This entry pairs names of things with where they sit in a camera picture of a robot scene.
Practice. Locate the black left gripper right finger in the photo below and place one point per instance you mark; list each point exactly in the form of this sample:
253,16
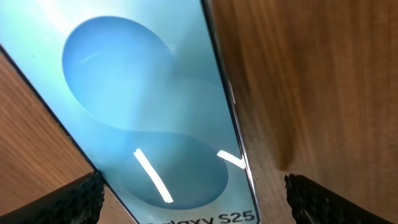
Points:
312,203

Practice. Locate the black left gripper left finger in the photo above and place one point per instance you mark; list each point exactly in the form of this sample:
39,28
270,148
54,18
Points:
78,202

